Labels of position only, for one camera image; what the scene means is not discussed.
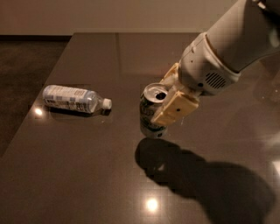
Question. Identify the green white 7up can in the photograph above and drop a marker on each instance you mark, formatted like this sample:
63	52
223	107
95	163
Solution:
151	99

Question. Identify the clear plastic water bottle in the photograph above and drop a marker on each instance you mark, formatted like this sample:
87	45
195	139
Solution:
75	99

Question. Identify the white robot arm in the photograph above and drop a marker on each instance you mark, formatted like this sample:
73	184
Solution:
246	33

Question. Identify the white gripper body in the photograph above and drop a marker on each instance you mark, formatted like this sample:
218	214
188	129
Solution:
204	66

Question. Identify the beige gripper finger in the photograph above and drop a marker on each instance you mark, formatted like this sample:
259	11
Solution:
175	106
171	76

